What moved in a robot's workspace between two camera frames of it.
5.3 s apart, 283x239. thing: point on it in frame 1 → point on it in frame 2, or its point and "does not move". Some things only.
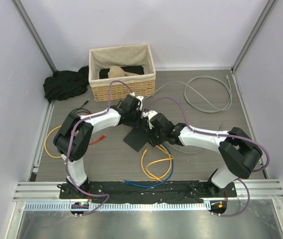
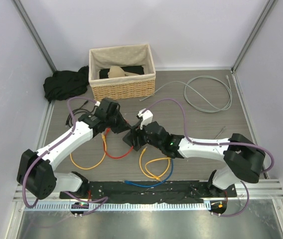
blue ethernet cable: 134,184 does not move
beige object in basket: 115,71 does not move
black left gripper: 136,123 → 123,125
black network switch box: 137,138 does not move
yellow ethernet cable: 45,141 → 97,165
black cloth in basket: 138,69 does not move
